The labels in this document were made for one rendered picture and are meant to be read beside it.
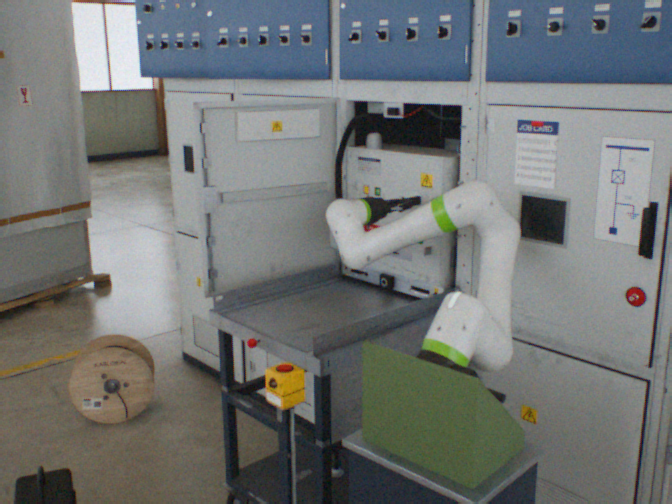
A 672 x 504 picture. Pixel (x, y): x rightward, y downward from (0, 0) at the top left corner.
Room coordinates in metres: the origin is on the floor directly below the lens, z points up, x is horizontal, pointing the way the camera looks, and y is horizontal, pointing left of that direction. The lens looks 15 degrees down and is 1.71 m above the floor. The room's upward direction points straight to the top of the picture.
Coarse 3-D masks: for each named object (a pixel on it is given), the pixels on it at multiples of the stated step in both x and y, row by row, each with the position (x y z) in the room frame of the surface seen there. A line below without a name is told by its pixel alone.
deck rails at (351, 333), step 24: (336, 264) 2.81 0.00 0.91; (240, 288) 2.49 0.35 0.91; (264, 288) 2.56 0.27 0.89; (288, 288) 2.64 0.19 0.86; (312, 288) 2.68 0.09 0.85; (216, 312) 2.40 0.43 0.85; (384, 312) 2.21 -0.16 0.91; (408, 312) 2.29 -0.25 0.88; (432, 312) 2.37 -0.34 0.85; (336, 336) 2.06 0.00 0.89; (360, 336) 2.13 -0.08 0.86
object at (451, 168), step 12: (384, 144) 2.91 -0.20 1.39; (396, 144) 2.91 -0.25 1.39; (420, 156) 2.53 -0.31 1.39; (432, 156) 2.49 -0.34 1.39; (444, 156) 2.51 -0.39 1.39; (456, 156) 2.50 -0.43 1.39; (444, 168) 2.45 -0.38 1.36; (456, 168) 2.49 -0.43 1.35; (444, 180) 2.45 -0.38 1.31; (456, 180) 2.50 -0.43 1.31; (444, 192) 2.45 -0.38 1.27; (444, 240) 2.46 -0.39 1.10; (456, 240) 2.50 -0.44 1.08; (396, 252) 2.64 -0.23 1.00; (444, 252) 2.46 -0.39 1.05; (444, 264) 2.46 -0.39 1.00; (444, 276) 2.46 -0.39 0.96
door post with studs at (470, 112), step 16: (480, 0) 2.41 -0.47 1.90; (480, 16) 2.41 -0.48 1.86; (480, 32) 2.41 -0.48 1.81; (480, 48) 2.40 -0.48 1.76; (464, 112) 2.45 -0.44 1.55; (464, 128) 2.44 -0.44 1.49; (464, 144) 2.45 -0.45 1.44; (464, 160) 2.44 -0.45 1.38; (464, 176) 2.44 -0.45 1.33; (464, 240) 2.43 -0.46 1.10; (464, 256) 2.43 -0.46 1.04; (464, 272) 2.43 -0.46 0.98; (464, 288) 2.42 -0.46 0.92
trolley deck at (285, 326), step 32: (320, 288) 2.68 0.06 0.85; (352, 288) 2.68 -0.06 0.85; (384, 288) 2.68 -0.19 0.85; (224, 320) 2.36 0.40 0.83; (256, 320) 2.32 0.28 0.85; (288, 320) 2.32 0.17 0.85; (320, 320) 2.32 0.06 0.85; (352, 320) 2.31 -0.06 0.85; (288, 352) 2.09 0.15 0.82; (352, 352) 2.06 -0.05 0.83
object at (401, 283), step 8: (344, 264) 2.80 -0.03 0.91; (344, 272) 2.80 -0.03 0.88; (352, 272) 2.77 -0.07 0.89; (360, 272) 2.74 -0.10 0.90; (368, 272) 2.70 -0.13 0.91; (376, 272) 2.67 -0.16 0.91; (384, 272) 2.64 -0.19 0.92; (368, 280) 2.70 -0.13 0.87; (376, 280) 2.67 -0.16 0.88; (400, 280) 2.57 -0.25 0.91; (408, 280) 2.54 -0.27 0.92; (416, 280) 2.52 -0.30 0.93; (400, 288) 2.57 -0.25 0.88; (408, 288) 2.54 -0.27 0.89; (416, 288) 2.52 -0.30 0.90; (424, 288) 2.49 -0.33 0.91; (440, 288) 2.43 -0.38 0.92; (448, 288) 2.44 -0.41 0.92; (424, 296) 2.48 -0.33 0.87
